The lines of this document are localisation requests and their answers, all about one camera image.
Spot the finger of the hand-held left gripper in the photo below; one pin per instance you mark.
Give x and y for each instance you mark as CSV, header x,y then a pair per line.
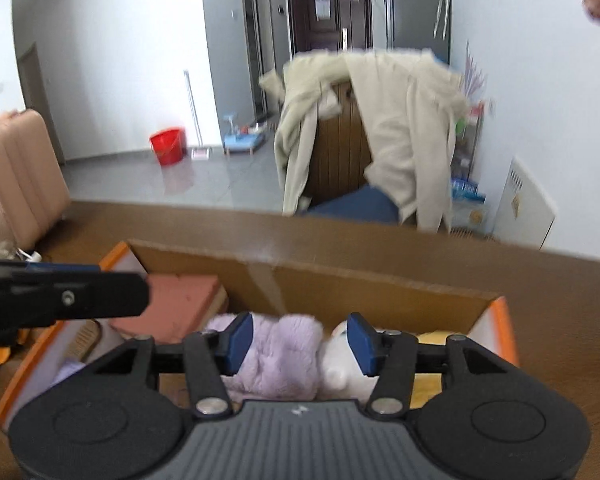
x,y
65,267
95,295

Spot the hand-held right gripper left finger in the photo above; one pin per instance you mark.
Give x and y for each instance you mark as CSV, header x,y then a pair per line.
x,y
240,342

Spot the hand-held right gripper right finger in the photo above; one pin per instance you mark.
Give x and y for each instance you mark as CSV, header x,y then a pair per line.
x,y
360,345

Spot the white and yellow sheep plush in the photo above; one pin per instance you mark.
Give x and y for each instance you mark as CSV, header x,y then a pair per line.
x,y
332,360

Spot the purple fluffy headband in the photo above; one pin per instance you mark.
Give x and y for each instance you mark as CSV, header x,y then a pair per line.
x,y
290,355

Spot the pink layered sponge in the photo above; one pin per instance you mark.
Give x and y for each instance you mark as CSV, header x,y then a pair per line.
x,y
180,305

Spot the red cardboard box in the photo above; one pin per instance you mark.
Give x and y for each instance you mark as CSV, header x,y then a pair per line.
x,y
330,280

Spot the pink suitcase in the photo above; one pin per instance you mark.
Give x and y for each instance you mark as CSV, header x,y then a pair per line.
x,y
20,180

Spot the blue seat cushion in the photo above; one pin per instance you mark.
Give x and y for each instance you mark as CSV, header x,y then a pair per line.
x,y
355,207

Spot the red bucket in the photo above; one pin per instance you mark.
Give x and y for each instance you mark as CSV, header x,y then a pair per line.
x,y
167,147

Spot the shelf with bottles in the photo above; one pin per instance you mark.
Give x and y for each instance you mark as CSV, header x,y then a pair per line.
x,y
467,185

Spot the wooden chair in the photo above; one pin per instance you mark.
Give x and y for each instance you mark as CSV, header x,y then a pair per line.
x,y
337,150

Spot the mop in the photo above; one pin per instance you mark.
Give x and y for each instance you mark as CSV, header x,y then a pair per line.
x,y
194,115

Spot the blue low stool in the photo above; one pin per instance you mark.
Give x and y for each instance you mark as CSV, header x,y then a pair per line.
x,y
240,142

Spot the beige coat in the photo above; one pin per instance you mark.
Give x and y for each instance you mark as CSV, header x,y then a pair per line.
x,y
405,135

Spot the purple dried flower bunch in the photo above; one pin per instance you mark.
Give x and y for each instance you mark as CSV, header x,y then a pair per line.
x,y
474,72

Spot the grey interior door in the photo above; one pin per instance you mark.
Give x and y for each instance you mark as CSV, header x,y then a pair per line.
x,y
257,40

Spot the dark brown entrance door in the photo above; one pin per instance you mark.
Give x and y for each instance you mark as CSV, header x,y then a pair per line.
x,y
305,30

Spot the grey refrigerator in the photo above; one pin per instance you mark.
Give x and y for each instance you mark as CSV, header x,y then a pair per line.
x,y
415,20

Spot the paper sheet on door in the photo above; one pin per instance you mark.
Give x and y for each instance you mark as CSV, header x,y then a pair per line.
x,y
323,8

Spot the folded umbrella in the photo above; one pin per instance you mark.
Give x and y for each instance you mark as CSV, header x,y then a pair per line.
x,y
442,0

